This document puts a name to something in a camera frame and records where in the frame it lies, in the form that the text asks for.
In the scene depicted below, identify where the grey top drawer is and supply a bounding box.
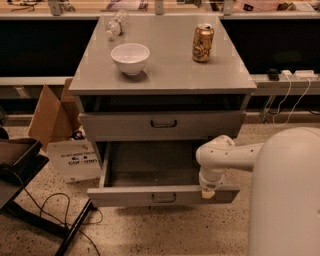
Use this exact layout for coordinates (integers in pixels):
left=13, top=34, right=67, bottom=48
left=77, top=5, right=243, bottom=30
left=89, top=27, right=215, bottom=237
left=79, top=111, right=246, bottom=142

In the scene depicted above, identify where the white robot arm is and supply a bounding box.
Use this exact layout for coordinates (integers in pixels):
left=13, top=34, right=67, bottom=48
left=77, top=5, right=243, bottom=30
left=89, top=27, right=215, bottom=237
left=196, top=127, right=320, bottom=256

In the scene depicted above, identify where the white power strip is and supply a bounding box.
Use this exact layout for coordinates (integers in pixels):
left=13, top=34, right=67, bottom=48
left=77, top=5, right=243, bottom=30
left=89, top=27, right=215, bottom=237
left=280, top=70, right=318, bottom=80

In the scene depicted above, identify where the black small device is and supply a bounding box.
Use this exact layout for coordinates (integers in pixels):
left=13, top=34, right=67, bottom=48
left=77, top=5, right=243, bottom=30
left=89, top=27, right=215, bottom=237
left=267, top=69, right=279, bottom=81

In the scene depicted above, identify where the white bowl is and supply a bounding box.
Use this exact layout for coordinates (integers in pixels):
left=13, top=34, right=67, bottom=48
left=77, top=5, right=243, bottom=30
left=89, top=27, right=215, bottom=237
left=111, top=43, right=150, bottom=75

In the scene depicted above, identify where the grey drawer cabinet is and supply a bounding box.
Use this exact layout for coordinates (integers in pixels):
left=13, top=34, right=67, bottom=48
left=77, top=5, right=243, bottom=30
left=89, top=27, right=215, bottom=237
left=68, top=14, right=258, bottom=188

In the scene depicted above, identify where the grey drawer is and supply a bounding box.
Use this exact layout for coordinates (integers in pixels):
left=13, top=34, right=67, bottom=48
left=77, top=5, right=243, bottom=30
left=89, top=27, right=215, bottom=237
left=88, top=140, right=240, bottom=207
left=79, top=111, right=246, bottom=142

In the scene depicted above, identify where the white cable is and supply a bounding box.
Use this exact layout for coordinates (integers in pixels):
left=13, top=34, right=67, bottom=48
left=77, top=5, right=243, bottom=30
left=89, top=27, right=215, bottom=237
left=272, top=77, right=312, bottom=126

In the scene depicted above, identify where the gold soda can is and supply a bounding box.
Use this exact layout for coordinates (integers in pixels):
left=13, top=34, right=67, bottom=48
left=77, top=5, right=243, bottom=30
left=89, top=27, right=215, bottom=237
left=192, top=23, right=214, bottom=62

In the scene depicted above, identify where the black floor cable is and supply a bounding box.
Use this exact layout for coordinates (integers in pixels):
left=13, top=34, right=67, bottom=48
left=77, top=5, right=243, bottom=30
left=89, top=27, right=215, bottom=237
left=12, top=171, right=104, bottom=256

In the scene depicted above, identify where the black stand frame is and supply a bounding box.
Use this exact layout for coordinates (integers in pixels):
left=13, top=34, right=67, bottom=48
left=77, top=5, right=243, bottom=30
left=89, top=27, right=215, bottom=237
left=0, top=138, right=93, bottom=256

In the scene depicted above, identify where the clear plastic bottle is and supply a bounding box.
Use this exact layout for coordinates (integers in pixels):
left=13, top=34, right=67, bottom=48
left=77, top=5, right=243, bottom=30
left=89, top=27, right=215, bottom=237
left=105, top=10, right=129, bottom=41

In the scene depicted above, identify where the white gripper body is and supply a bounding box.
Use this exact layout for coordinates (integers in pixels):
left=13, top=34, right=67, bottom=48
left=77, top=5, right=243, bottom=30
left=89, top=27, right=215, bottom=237
left=199, top=172, right=223, bottom=192

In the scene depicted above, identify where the white printed box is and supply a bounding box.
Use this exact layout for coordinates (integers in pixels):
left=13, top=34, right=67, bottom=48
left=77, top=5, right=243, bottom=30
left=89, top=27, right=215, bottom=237
left=47, top=139, right=101, bottom=183

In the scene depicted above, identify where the brown cardboard box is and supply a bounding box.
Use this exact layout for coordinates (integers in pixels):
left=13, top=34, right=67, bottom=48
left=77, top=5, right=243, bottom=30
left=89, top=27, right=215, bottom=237
left=28, top=78, right=81, bottom=151

